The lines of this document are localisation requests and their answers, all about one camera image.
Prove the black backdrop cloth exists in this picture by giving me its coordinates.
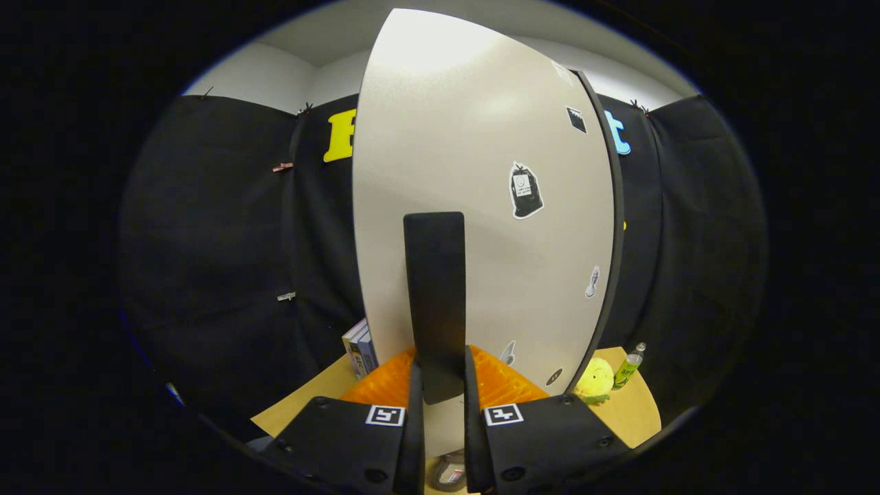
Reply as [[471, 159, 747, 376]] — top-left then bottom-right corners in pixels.
[[120, 93, 767, 441]]

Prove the grey shoe cabinet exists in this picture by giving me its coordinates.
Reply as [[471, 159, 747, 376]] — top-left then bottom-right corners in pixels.
[[571, 69, 626, 396]]

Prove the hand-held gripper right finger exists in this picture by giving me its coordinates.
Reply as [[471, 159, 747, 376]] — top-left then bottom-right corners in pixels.
[[462, 346, 630, 495]]

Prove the brown fuzzy shoe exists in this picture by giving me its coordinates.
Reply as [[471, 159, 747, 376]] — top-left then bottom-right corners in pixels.
[[430, 450, 468, 493]]

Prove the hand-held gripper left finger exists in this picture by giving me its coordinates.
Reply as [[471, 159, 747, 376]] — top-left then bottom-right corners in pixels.
[[258, 346, 427, 495]]

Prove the black door handle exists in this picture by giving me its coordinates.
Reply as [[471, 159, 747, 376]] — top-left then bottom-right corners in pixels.
[[403, 212, 467, 405]]

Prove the white book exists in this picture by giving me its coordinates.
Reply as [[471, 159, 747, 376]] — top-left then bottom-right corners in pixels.
[[342, 318, 369, 380]]

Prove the green drink bottle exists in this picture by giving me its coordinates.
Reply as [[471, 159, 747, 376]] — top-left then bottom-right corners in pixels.
[[612, 342, 647, 391]]

